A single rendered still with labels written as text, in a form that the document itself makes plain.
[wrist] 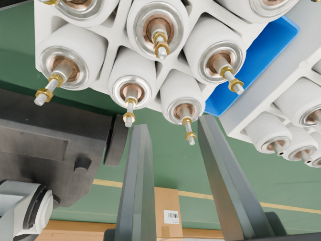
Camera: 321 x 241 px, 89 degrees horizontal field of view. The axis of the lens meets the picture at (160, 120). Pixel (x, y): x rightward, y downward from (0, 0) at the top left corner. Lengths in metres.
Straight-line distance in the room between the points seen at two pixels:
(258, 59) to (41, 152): 0.72
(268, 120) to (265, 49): 0.20
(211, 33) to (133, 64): 0.14
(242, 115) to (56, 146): 0.58
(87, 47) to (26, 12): 0.31
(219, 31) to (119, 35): 0.18
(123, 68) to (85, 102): 0.40
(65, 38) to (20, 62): 0.39
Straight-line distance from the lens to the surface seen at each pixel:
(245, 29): 0.40
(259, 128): 0.54
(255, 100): 0.54
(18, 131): 0.60
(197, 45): 0.31
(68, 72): 0.31
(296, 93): 0.52
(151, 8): 0.27
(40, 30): 0.40
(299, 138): 0.64
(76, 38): 0.33
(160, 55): 0.19
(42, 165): 0.77
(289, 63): 0.53
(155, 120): 0.71
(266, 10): 0.32
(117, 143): 0.57
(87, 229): 1.98
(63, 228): 1.98
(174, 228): 1.21
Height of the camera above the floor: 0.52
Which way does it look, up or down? 47 degrees down
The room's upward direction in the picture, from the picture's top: 175 degrees clockwise
